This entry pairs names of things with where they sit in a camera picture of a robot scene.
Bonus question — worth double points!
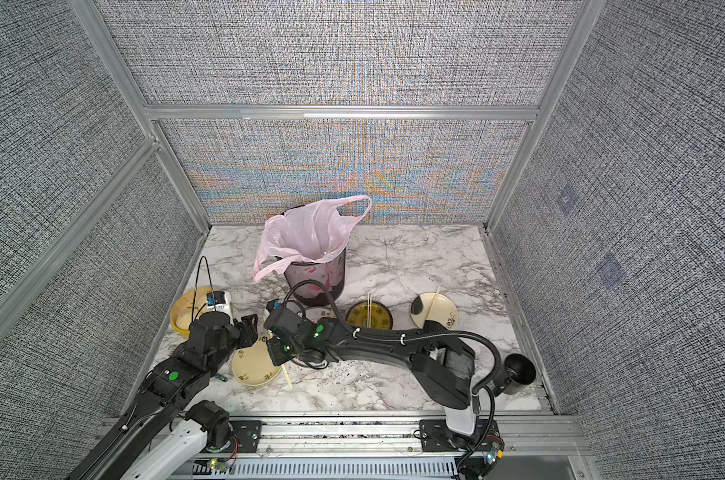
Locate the disposable chopsticks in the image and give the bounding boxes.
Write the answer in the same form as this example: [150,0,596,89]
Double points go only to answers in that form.
[268,333,294,390]
[425,288,442,321]
[367,293,373,328]

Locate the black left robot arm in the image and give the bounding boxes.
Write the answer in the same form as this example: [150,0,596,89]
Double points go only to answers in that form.
[68,311,258,479]

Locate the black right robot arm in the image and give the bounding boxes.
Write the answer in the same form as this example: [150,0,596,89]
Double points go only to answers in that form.
[264,301,489,438]

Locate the white plate with orange sunburst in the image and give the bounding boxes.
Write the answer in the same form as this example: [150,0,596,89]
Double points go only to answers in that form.
[306,307,336,323]

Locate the yellow bamboo steamer basket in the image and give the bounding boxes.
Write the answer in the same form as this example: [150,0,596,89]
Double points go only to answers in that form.
[168,287,214,339]

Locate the cream small plate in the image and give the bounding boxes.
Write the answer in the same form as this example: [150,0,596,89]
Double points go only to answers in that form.
[230,336,282,387]

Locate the yellow dark patterned small plate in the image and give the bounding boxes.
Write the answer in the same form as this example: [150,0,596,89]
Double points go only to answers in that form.
[346,300,394,330]

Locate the black mesh trash bin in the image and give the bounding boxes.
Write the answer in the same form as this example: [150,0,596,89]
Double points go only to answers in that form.
[284,250,346,307]

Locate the pink plastic bin bag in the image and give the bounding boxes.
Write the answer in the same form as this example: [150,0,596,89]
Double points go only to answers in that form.
[252,195,373,282]

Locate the cream plate with black patch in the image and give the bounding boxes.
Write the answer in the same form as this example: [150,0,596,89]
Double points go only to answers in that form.
[410,292,459,330]

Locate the black round object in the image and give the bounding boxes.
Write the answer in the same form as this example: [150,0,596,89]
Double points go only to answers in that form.
[494,353,537,391]

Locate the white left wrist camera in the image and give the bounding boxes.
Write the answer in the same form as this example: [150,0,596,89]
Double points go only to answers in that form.
[202,290,234,319]

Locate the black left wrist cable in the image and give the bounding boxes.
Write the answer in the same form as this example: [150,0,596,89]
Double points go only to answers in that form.
[190,255,216,322]

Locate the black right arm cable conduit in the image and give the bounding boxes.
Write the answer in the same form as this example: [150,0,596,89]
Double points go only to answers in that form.
[280,278,508,475]

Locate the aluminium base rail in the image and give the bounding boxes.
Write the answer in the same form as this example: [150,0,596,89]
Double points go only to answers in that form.
[79,410,592,480]

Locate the aluminium enclosure frame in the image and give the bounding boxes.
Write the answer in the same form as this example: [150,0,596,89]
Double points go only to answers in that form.
[0,0,725,409]

